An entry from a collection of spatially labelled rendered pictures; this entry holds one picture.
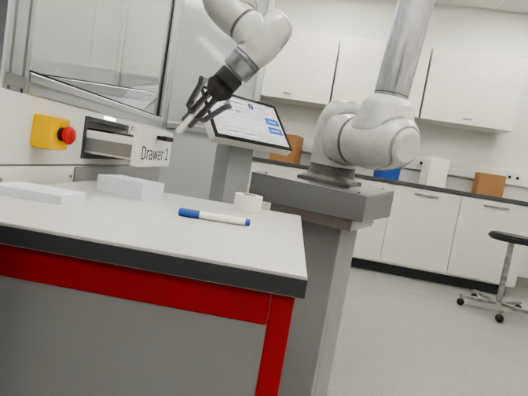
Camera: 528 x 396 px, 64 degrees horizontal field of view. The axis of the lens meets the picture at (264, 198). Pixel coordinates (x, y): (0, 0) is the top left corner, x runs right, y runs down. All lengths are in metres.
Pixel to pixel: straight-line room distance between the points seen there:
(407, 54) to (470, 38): 3.93
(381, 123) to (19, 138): 0.88
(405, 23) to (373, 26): 3.76
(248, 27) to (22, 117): 0.62
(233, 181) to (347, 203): 1.04
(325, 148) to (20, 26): 0.88
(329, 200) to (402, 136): 0.28
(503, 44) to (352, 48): 1.61
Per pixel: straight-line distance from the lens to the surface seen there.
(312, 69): 4.58
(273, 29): 1.24
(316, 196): 1.29
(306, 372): 1.51
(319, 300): 1.42
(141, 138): 1.17
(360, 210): 1.25
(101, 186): 1.03
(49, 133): 1.01
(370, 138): 1.23
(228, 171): 2.17
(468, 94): 4.73
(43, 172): 1.09
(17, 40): 0.99
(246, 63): 1.23
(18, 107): 0.99
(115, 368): 0.64
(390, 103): 1.25
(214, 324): 0.57
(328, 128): 1.39
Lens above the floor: 0.89
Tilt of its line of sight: 5 degrees down
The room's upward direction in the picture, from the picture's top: 9 degrees clockwise
